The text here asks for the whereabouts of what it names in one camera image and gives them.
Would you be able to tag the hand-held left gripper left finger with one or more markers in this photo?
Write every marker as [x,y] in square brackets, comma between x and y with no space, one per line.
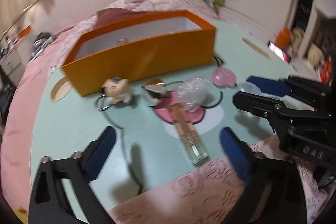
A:
[101,153]

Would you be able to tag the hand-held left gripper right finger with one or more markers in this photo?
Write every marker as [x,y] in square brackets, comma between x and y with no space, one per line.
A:
[235,155]

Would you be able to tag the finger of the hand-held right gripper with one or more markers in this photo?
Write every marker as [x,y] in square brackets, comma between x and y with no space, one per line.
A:
[260,104]
[270,86]

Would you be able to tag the clear plastic shell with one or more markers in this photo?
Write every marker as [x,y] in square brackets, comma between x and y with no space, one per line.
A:
[248,88]

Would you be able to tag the orange cardboard box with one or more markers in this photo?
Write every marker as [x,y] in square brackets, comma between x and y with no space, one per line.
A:
[147,58]

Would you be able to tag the white cosmetic tube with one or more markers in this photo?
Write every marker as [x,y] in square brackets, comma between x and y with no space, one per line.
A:
[122,40]

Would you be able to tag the smartphone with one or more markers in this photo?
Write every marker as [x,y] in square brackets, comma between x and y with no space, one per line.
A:
[279,52]

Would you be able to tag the pink floral quilt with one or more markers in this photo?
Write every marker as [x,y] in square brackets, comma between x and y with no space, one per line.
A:
[210,187]

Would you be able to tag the glass perfume bottle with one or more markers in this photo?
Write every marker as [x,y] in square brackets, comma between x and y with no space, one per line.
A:
[194,145]

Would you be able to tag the pink plastic shell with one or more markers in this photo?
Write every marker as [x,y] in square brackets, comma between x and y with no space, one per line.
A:
[223,77]

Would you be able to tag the green cartoon lap table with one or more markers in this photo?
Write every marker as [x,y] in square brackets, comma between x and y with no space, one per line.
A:
[147,134]

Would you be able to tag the orange cup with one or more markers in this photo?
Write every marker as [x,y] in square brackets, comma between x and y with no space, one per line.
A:
[283,37]

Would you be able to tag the beige cloth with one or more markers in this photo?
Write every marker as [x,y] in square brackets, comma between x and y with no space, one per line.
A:
[298,40]

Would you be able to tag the crumpled bubble wrap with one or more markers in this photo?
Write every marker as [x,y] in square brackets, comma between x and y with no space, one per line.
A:
[191,92]

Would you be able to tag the pink bed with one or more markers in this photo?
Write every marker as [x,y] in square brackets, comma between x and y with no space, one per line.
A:
[23,98]

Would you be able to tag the grey clothes pile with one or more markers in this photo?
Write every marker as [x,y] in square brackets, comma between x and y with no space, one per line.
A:
[42,41]

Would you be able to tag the white desk with drawer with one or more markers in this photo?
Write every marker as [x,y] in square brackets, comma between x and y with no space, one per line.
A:
[10,62]

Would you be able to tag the maroon pillow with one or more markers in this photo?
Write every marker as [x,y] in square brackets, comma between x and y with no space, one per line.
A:
[113,14]

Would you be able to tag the orange ledge box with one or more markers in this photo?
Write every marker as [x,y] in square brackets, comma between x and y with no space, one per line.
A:
[25,32]

